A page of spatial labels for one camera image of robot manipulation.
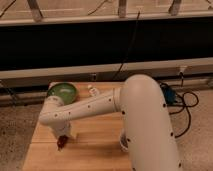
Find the dark red dried pepper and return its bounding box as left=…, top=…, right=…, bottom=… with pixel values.
left=57, top=136, right=68, bottom=150

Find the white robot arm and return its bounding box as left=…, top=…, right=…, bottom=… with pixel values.
left=39, top=74, right=183, bottom=171

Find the green ceramic bowl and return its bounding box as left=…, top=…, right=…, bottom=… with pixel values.
left=47, top=82, right=78, bottom=105

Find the white tube with label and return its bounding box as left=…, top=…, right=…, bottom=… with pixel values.
left=87, top=85, right=100, bottom=96

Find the blue box on floor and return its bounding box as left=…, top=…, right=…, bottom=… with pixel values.
left=161, top=86, right=176, bottom=104

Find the black hanging cable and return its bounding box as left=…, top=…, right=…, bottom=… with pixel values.
left=111, top=11, right=141, bottom=81

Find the black cable on floor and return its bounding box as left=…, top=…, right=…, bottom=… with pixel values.
left=156, top=79, right=200, bottom=139

